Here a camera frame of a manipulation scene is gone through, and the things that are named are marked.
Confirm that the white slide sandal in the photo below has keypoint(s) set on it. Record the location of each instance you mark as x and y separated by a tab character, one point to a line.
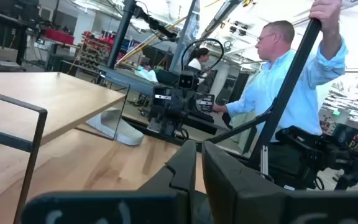
126	133

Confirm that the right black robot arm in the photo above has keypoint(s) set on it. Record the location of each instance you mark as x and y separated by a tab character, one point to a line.
306	146

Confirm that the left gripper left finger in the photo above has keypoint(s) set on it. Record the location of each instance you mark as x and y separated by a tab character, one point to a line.
166	205

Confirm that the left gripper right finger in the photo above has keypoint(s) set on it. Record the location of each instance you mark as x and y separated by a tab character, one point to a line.
244	202

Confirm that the red crate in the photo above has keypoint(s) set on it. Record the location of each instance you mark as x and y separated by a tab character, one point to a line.
59	35

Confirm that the white crumpled cloth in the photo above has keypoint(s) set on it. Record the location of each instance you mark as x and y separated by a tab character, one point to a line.
146	74

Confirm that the wooden shelf with black frame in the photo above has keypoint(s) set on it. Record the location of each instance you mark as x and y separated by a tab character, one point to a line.
42	99

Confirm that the black desk pole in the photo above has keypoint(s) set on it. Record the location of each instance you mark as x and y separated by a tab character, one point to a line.
120	31

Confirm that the parts rack with bins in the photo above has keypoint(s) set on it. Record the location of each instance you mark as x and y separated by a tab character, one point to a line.
93	51

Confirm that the black background table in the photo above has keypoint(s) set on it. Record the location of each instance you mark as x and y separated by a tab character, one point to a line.
8	28

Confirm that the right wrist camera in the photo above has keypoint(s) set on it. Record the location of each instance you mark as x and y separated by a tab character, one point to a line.
187	81

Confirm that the grey desk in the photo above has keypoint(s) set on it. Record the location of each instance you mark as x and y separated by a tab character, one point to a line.
126	79

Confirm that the standing person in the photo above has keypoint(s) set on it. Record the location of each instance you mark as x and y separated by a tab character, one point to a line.
303	93

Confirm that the seated person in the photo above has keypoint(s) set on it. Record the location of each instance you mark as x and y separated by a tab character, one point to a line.
197	60

